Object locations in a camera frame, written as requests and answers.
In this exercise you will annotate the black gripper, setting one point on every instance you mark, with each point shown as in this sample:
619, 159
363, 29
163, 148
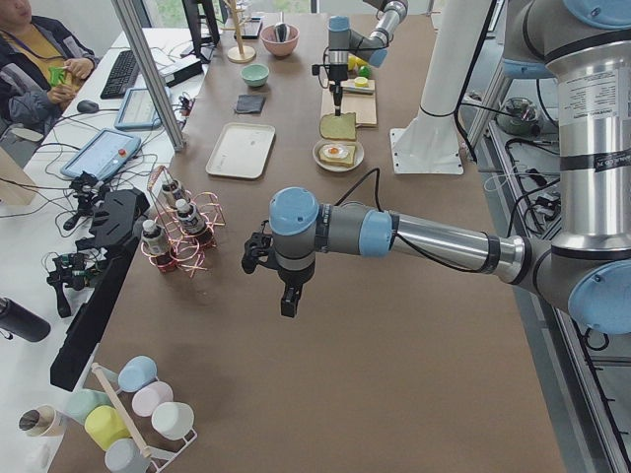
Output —
293, 278
336, 82

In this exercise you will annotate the white round plate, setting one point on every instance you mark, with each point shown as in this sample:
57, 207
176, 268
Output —
359, 155

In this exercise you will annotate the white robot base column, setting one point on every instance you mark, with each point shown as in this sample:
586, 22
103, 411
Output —
429, 144

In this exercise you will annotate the cream rabbit tray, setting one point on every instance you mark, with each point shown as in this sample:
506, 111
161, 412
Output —
241, 150

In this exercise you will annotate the steel muddler black tip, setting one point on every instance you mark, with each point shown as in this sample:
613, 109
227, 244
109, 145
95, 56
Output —
347, 89

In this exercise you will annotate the bamboo cutting board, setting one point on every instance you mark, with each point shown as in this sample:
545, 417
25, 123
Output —
364, 106

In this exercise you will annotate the half lemon slice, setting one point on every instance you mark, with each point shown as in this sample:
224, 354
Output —
361, 82

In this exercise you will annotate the bread slice with fried egg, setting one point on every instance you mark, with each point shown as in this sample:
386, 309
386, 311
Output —
337, 155

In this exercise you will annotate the green lime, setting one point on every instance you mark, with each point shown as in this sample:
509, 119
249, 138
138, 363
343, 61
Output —
365, 71

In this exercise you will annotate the grey folded cloth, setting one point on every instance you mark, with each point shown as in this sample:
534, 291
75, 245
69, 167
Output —
250, 104

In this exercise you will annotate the green bowl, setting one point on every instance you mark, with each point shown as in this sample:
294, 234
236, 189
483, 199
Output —
255, 75

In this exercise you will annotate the steel ice scoop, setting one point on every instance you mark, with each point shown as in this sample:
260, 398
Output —
281, 32

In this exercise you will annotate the pink bowl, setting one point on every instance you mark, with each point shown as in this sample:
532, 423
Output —
274, 45

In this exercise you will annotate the wooden mug tree stand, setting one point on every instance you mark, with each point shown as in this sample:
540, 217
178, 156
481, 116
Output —
241, 53

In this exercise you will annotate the tea bottle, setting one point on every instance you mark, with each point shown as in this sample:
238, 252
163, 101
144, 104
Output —
189, 218
156, 242
172, 191

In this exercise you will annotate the pastel blue cup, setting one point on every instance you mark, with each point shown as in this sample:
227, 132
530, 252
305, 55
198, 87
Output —
137, 373

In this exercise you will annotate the white cup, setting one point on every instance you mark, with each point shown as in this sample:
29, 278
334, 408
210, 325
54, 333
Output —
173, 420

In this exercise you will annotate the pastel pink cup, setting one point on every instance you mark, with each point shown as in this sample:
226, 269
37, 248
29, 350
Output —
148, 398

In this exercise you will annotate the teach pendant far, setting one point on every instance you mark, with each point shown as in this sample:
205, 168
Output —
137, 112

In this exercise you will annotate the teach pendant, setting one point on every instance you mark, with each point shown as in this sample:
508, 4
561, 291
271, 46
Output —
104, 155
137, 112

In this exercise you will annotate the white cup rack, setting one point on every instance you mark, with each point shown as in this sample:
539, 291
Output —
161, 452

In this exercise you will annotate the black keyboard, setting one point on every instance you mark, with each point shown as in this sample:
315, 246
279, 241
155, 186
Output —
122, 76

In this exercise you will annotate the yellow cup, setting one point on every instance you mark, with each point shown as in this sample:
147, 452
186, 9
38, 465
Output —
104, 426

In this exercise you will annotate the teach pendant near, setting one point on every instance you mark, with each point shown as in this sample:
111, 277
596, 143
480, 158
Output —
104, 155

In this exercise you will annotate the grey cup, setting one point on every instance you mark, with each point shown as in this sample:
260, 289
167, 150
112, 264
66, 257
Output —
123, 456

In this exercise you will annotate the green cup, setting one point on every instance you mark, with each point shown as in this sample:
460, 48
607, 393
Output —
83, 402

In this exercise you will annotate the black computer mouse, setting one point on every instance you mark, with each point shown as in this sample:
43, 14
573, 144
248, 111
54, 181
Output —
86, 106

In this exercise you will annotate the black thermos bottle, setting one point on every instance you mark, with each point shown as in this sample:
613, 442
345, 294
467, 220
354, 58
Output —
19, 321

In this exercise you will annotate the paper cup with steel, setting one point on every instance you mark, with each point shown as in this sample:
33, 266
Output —
43, 421

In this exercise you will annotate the seated person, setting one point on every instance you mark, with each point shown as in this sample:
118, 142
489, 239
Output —
43, 66

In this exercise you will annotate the copper wire bottle rack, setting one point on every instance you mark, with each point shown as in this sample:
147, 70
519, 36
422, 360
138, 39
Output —
187, 253

